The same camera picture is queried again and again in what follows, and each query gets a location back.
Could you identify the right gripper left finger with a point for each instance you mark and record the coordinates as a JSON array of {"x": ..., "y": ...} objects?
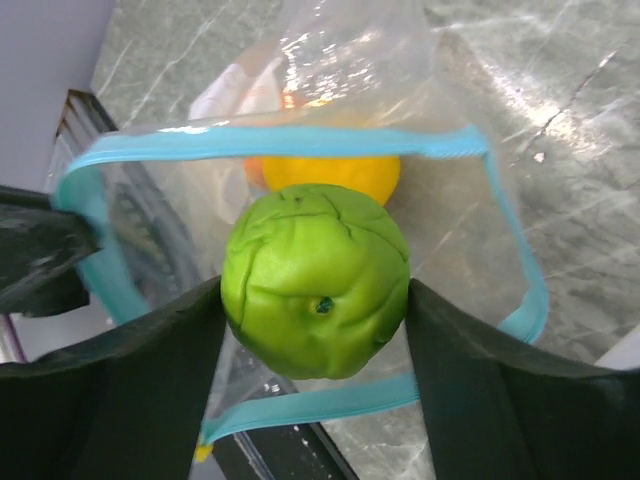
[{"x": 126, "y": 404}]

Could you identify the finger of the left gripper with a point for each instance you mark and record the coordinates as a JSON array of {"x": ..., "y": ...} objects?
[{"x": 40, "y": 248}]

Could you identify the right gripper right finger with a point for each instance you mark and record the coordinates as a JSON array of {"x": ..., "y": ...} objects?
[{"x": 497, "y": 408}]

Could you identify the green apple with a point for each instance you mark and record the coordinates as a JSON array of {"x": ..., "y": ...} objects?
[{"x": 315, "y": 280}]

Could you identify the pink peach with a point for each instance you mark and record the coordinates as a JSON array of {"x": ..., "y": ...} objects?
[{"x": 253, "y": 169}]

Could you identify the yellow orange fruit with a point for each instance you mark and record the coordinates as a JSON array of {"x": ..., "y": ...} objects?
[{"x": 376, "y": 177}]

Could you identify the clear zip top bag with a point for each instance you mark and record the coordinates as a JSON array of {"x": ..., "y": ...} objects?
[{"x": 337, "y": 79}]

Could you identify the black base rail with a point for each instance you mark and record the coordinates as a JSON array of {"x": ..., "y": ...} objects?
[{"x": 298, "y": 452}]

